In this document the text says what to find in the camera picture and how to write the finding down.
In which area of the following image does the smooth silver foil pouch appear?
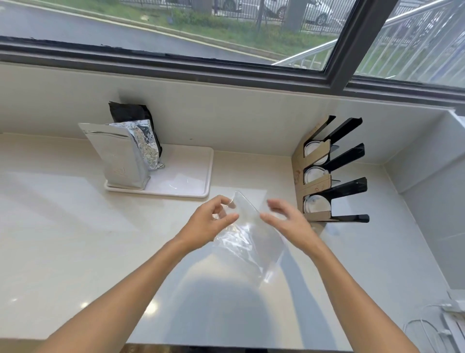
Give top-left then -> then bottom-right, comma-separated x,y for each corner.
78,122 -> 152,190

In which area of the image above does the person's right forearm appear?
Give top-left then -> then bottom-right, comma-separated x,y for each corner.
308,239 -> 420,353

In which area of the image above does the dark window frame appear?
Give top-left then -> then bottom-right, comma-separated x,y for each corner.
0,0 -> 465,110

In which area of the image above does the black foil bag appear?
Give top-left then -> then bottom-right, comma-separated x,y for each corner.
108,101 -> 163,158

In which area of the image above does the person's left forearm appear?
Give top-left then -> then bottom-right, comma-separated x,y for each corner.
33,237 -> 199,353

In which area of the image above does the white charger plug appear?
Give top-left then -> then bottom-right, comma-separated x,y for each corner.
440,299 -> 465,314

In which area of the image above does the white parked car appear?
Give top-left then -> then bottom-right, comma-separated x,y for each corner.
301,0 -> 344,26

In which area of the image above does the white cable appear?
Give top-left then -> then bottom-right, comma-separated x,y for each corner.
403,303 -> 455,353

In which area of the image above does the white power strip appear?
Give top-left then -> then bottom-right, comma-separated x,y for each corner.
442,312 -> 465,353

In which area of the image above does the stack of clear lids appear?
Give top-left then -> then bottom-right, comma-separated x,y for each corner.
304,140 -> 330,165
303,194 -> 332,215
303,166 -> 330,185

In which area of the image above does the black acrylic lid rack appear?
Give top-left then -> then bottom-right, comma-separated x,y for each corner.
302,115 -> 370,223

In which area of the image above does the metal stair railing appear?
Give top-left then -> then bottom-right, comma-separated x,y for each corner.
272,0 -> 465,83

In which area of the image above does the clear plastic bag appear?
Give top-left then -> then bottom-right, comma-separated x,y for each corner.
214,191 -> 286,285

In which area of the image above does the person's right hand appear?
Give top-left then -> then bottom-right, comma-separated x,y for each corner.
260,199 -> 322,255

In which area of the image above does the crumpled silver foil bag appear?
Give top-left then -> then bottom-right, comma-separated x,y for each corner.
109,119 -> 166,171

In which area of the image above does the black metal fence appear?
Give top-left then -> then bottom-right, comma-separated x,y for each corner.
120,0 -> 346,27

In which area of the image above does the white plastic tray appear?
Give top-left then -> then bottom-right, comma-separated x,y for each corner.
104,144 -> 214,200

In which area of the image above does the person's left hand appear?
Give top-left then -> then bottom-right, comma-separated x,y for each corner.
177,195 -> 240,252

